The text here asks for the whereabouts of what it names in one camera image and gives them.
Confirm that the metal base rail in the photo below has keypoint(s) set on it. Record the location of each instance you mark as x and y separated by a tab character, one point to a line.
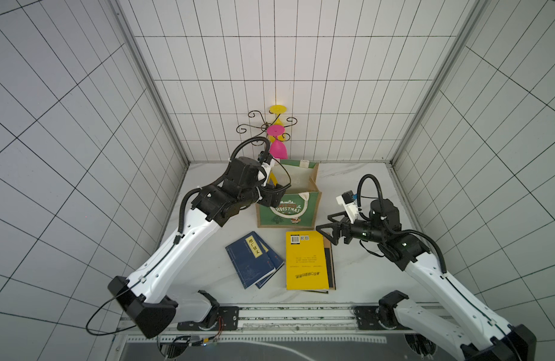
280	322

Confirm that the yellow plastic goblet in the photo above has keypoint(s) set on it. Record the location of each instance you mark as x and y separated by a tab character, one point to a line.
277	111

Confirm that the pink plastic goblet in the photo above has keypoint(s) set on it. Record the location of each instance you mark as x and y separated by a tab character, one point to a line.
277	144

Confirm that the burlap Christmas canvas bag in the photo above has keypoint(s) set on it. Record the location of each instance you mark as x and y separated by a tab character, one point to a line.
298	206

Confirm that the yellow book purple illustration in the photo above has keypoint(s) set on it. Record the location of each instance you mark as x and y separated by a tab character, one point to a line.
272	180

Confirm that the yellow book with barcode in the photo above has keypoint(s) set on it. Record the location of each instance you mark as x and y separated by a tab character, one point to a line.
306	265

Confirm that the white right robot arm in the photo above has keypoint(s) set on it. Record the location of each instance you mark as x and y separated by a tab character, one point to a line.
476	331

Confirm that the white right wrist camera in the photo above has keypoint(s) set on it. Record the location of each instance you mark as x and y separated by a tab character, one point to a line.
348	200

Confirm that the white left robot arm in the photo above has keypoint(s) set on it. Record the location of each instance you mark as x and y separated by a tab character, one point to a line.
203	211

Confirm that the dark bottom book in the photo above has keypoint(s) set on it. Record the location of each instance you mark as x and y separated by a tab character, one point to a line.
330	265

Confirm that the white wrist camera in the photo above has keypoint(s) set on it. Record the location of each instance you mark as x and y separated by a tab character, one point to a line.
267	162
348	200

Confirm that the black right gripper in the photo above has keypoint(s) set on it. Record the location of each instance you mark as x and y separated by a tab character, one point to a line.
342	230

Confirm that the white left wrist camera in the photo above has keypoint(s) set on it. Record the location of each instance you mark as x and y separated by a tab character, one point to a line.
267	162

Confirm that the blue book with label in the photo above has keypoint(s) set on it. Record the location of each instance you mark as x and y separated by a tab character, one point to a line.
252	259

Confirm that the dark metal cup stand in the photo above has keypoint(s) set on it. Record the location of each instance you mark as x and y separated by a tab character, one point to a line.
260	130

